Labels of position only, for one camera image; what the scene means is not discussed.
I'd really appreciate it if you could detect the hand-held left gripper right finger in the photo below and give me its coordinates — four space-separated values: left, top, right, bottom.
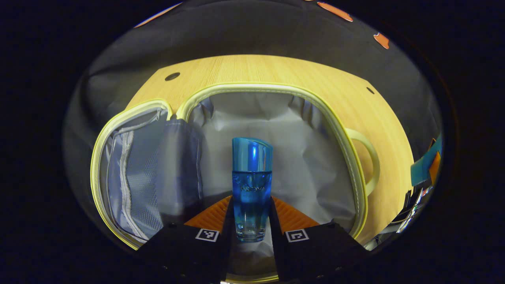
269 196 373 284

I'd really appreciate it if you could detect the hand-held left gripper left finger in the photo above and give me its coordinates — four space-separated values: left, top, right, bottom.
134 195 234 284

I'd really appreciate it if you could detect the blue skin care bottle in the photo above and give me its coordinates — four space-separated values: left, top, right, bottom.
232 137 273 243

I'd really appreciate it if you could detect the pale yellow suitcase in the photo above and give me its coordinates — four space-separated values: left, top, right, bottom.
90 82 381 284

